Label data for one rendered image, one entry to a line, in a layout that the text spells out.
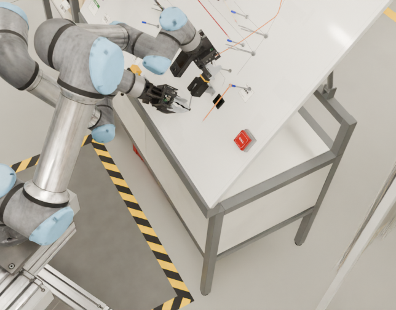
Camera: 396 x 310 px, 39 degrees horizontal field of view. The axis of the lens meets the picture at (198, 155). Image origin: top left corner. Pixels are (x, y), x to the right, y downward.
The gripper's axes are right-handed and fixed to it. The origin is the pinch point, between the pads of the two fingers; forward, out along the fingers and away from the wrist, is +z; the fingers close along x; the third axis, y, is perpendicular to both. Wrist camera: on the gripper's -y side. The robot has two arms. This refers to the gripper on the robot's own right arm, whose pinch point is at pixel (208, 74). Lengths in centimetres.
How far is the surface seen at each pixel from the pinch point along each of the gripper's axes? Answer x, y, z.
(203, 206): -30.7, -28.9, 20.8
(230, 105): -11.1, -0.1, 7.0
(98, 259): 5, -101, 79
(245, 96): -13.6, 6.0, 4.3
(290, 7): -4.2, 34.0, -8.6
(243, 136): -25.2, -2.1, 4.5
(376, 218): -65, 18, 31
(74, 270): 4, -112, 73
